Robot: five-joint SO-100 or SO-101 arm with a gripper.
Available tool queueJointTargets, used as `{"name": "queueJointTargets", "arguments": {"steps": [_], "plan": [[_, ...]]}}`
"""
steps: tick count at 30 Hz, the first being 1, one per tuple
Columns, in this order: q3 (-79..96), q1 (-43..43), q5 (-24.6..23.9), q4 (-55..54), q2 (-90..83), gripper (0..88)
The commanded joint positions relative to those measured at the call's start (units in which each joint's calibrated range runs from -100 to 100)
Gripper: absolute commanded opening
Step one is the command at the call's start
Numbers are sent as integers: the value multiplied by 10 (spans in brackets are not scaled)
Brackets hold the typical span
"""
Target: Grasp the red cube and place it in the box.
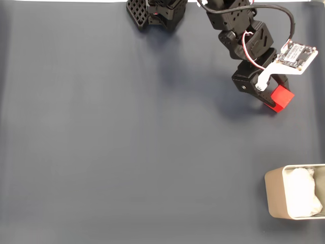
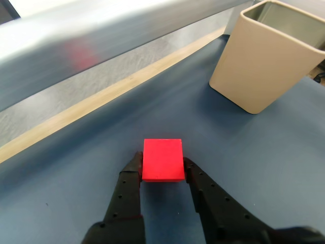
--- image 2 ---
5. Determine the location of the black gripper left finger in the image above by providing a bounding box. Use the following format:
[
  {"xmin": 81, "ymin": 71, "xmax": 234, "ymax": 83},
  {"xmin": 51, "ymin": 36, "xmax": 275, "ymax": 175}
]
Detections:
[{"xmin": 80, "ymin": 150, "xmax": 146, "ymax": 244}]

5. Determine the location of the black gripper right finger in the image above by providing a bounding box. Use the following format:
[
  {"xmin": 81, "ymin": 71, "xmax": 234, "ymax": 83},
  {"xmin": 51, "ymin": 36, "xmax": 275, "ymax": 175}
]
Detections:
[{"xmin": 182, "ymin": 157, "xmax": 280, "ymax": 244}]

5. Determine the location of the red cube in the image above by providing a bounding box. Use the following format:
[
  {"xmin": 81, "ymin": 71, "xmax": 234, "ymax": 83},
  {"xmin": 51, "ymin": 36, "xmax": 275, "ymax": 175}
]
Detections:
[{"xmin": 141, "ymin": 138, "xmax": 185, "ymax": 184}]

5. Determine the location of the beige plastic box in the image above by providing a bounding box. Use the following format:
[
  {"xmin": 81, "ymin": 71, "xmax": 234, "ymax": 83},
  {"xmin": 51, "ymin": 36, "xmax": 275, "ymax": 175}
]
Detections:
[{"xmin": 208, "ymin": 0, "xmax": 325, "ymax": 115}]

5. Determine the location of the dark blue mat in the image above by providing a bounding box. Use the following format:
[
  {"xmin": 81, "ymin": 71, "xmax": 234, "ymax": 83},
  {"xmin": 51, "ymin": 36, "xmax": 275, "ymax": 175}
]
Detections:
[{"xmin": 0, "ymin": 33, "xmax": 325, "ymax": 244}]

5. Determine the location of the black pole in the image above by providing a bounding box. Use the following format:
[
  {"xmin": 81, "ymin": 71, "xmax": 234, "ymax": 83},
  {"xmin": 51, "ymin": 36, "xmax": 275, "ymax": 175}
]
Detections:
[{"xmin": 0, "ymin": 0, "xmax": 21, "ymax": 25}]

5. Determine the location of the silver padded rail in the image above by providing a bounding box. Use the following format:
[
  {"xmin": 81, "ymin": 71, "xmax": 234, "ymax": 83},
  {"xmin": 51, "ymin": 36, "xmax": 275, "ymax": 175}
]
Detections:
[{"xmin": 0, "ymin": 0, "xmax": 254, "ymax": 113}]

